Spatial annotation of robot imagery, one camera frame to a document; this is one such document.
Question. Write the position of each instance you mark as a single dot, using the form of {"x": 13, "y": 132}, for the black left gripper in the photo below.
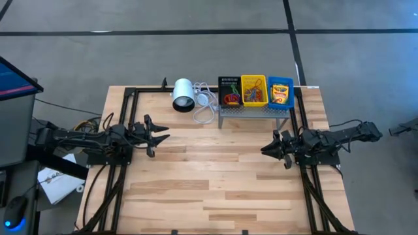
{"x": 143, "y": 135}

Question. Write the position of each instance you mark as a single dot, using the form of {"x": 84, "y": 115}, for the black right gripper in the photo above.
{"x": 290, "y": 145}

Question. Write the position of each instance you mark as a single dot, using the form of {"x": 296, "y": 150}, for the red rubber band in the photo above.
{"x": 258, "y": 98}
{"x": 259, "y": 86}

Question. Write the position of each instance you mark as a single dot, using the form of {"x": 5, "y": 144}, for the yellow green crayon box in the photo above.
{"x": 281, "y": 94}

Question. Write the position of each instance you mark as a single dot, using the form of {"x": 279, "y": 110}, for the blue rubber band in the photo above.
{"x": 247, "y": 94}

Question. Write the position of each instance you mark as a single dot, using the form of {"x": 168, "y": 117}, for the blue plastic basket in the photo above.
{"x": 281, "y": 80}

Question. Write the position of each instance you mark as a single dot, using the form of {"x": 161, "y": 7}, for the yellow plastic basket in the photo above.
{"x": 251, "y": 81}

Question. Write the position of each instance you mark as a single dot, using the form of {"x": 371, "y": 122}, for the black plastic basket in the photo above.
{"x": 225, "y": 86}

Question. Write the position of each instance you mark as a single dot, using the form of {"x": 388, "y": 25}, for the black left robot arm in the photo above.
{"x": 85, "y": 138}

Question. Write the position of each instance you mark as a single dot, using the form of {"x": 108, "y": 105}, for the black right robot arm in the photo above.
{"x": 339, "y": 137}

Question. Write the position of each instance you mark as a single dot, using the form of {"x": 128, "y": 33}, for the black office desk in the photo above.
{"x": 6, "y": 182}

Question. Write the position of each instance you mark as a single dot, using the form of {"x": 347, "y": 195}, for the grey perforated metal shelf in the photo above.
{"x": 251, "y": 112}

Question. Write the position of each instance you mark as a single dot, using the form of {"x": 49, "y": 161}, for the white paper sheets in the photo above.
{"x": 58, "y": 186}

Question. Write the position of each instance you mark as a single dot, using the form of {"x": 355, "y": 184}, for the dark grey floor stand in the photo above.
{"x": 408, "y": 127}

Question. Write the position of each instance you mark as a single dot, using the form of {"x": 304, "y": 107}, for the computer monitor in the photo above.
{"x": 16, "y": 130}

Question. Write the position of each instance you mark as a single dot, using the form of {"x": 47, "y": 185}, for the black computer mouse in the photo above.
{"x": 14, "y": 210}

